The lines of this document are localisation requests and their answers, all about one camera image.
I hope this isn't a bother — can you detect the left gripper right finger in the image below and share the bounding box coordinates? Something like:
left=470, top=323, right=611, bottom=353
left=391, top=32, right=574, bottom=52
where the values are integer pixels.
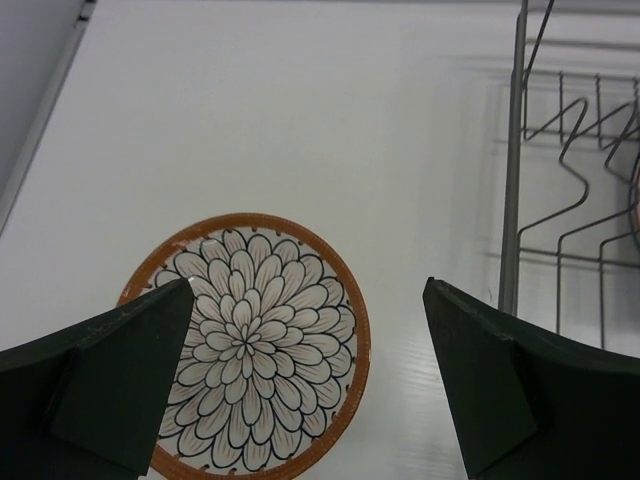
left=423, top=278, right=639, bottom=479

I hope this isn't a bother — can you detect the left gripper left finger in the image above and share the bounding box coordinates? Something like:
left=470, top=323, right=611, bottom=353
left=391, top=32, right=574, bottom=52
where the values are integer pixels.
left=1, top=279, right=194, bottom=479

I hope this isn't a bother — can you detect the floral orange-rim plate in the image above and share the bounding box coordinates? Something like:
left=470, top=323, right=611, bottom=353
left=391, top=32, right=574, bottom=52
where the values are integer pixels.
left=120, top=213, right=371, bottom=479

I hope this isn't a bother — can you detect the sunburst pattern grey-rim plate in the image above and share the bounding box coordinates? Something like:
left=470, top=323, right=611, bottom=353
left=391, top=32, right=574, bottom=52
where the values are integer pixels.
left=629, top=161, right=640, bottom=250

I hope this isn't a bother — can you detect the grey wire dish rack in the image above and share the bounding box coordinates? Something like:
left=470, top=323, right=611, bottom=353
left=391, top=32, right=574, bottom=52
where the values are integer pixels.
left=498, top=1, right=639, bottom=356

